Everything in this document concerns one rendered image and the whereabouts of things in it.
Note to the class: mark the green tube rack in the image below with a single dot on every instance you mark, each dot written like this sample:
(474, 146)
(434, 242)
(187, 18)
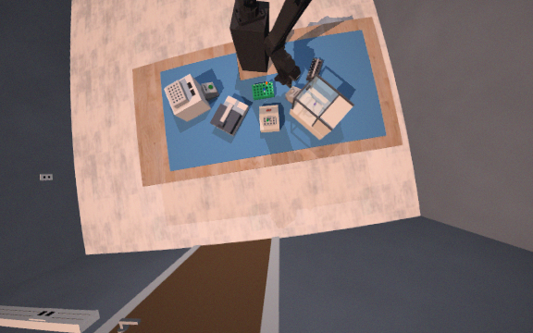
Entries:
(258, 90)

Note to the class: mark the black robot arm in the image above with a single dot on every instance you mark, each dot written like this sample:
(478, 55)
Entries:
(287, 18)

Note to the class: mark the cream block with rows of round holes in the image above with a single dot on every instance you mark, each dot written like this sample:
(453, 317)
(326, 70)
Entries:
(190, 103)

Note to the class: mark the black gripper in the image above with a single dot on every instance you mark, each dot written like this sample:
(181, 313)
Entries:
(287, 81)

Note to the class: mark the blue bench mat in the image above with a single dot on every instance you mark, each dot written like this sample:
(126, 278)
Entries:
(346, 66)

